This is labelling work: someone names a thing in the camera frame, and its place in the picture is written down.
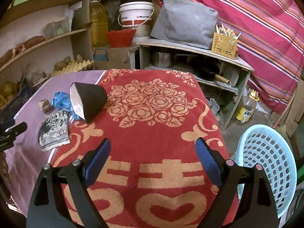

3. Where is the grey low shelf unit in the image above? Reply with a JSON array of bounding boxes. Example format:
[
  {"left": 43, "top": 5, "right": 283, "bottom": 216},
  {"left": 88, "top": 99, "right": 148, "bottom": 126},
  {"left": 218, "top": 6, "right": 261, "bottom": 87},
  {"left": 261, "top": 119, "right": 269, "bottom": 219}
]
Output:
[{"left": 137, "top": 39, "right": 254, "bottom": 130}]

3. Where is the red gold patterned towel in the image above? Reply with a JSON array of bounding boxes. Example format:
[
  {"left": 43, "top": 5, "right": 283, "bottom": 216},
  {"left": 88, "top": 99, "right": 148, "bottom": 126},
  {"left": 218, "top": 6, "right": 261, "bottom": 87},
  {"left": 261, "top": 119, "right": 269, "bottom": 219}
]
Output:
[{"left": 51, "top": 69, "right": 228, "bottom": 227}]

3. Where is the striped pink red curtain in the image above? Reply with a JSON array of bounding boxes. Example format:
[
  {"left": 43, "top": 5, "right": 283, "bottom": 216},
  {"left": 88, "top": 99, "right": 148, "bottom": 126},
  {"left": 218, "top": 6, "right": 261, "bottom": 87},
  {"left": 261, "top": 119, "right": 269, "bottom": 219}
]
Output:
[{"left": 157, "top": 0, "right": 303, "bottom": 113}]

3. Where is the small brown paper scrap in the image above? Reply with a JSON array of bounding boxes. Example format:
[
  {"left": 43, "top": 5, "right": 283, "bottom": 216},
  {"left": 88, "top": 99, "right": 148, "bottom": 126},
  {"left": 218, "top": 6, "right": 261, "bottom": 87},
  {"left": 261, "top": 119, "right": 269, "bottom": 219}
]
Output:
[{"left": 39, "top": 99, "right": 51, "bottom": 113}]

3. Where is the steel pot in shelf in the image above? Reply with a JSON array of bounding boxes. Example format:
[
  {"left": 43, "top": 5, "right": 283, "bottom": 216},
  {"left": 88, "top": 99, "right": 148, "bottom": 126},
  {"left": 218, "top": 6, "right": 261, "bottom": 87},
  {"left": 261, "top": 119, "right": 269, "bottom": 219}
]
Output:
[{"left": 152, "top": 52, "right": 173, "bottom": 68}]

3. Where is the wooden wall shelf unit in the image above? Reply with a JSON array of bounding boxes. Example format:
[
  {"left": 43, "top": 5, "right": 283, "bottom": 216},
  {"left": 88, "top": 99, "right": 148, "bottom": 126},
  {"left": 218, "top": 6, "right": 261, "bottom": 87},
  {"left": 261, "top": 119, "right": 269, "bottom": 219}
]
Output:
[{"left": 0, "top": 0, "right": 94, "bottom": 86}]

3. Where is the blue plastic bag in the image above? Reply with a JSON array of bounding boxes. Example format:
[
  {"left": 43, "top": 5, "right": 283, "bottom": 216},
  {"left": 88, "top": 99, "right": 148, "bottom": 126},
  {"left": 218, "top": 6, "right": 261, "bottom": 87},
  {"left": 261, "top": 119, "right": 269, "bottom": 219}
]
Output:
[{"left": 51, "top": 92, "right": 80, "bottom": 120}]

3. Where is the straw broom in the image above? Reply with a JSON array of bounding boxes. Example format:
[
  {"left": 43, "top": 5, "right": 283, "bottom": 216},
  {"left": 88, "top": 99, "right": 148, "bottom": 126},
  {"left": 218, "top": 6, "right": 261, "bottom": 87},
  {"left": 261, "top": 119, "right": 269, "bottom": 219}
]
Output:
[{"left": 273, "top": 92, "right": 296, "bottom": 138}]

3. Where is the wooden handled pan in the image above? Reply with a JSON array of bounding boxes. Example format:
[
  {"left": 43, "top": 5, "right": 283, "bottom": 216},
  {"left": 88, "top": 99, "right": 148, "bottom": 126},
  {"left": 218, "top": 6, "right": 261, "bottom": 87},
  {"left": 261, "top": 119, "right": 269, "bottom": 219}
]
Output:
[{"left": 196, "top": 70, "right": 231, "bottom": 85}]

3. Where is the black silver foil bag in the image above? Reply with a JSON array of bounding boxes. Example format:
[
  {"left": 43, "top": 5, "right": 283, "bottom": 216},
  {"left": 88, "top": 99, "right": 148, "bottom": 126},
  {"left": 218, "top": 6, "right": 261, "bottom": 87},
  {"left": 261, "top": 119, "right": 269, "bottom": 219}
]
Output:
[{"left": 70, "top": 82, "right": 108, "bottom": 123}]

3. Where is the purple table mat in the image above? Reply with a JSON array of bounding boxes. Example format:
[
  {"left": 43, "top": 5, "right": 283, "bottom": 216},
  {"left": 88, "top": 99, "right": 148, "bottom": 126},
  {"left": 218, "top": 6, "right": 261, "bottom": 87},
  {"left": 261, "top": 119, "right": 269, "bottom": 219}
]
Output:
[{"left": 5, "top": 70, "right": 104, "bottom": 216}]

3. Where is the white red plastic bucket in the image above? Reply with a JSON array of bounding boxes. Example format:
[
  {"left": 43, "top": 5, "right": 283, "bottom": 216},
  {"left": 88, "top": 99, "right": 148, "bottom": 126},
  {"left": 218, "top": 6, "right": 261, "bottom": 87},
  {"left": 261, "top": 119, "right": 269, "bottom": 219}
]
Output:
[{"left": 118, "top": 2, "right": 155, "bottom": 31}]

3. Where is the yellow chopstick holder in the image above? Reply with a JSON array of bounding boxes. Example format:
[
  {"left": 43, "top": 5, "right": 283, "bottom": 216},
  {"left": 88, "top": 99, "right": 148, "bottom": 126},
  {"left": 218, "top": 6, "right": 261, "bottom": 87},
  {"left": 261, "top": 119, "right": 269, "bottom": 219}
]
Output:
[{"left": 211, "top": 24, "right": 242, "bottom": 59}]

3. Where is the red plastic basket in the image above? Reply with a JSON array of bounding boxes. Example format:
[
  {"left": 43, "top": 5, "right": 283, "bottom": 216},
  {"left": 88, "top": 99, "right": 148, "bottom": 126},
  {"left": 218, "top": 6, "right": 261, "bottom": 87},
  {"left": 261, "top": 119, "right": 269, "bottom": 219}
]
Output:
[{"left": 106, "top": 29, "right": 137, "bottom": 48}]

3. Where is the cardboard box blue label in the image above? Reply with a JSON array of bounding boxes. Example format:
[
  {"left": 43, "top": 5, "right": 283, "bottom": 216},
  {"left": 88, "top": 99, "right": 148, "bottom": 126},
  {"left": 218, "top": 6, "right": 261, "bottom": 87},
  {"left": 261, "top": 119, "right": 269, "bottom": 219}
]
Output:
[{"left": 93, "top": 48, "right": 108, "bottom": 62}]

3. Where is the black white patterned packet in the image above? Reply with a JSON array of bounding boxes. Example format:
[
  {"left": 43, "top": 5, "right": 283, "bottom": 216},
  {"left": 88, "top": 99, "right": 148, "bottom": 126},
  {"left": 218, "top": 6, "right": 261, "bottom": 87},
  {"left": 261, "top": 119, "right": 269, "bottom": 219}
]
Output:
[{"left": 38, "top": 110, "right": 70, "bottom": 151}]

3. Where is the yellow egg tray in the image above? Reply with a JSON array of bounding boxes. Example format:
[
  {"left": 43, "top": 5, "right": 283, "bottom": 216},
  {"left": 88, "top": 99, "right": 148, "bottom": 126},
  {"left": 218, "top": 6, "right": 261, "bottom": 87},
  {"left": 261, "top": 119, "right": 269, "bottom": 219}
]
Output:
[{"left": 48, "top": 60, "right": 94, "bottom": 78}]

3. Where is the yellow oil jug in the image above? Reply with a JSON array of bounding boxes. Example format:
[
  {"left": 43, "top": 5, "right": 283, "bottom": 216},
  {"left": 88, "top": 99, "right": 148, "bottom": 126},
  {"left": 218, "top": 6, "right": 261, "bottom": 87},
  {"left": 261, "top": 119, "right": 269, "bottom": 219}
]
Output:
[{"left": 89, "top": 0, "right": 109, "bottom": 47}]

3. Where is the clear yellow label bottle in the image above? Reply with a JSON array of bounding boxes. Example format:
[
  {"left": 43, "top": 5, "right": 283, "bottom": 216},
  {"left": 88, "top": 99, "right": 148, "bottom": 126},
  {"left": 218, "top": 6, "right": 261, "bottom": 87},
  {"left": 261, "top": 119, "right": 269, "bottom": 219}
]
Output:
[{"left": 234, "top": 88, "right": 260, "bottom": 124}]

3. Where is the clear plastic storage box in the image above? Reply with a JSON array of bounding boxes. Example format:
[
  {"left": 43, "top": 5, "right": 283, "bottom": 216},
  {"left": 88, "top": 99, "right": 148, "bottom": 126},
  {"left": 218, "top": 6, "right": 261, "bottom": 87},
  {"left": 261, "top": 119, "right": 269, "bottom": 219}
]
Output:
[{"left": 42, "top": 16, "right": 71, "bottom": 40}]

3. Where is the dark blue plastic crate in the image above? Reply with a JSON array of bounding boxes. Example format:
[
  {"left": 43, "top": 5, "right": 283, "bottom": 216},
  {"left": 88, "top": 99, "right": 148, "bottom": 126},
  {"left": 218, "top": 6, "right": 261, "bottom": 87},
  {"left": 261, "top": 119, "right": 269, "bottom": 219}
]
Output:
[{"left": 0, "top": 84, "right": 32, "bottom": 125}]

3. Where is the light blue plastic basket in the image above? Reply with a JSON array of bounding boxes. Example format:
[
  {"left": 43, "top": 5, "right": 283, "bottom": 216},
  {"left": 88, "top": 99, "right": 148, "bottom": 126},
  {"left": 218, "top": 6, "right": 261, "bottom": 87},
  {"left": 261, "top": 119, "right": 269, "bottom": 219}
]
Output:
[{"left": 231, "top": 124, "right": 297, "bottom": 218}]

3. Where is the yellow net potato bag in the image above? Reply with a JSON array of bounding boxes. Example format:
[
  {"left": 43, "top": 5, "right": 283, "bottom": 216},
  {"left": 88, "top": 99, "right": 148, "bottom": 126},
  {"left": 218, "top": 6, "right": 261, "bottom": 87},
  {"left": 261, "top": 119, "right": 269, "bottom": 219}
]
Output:
[{"left": 0, "top": 81, "right": 19, "bottom": 109}]

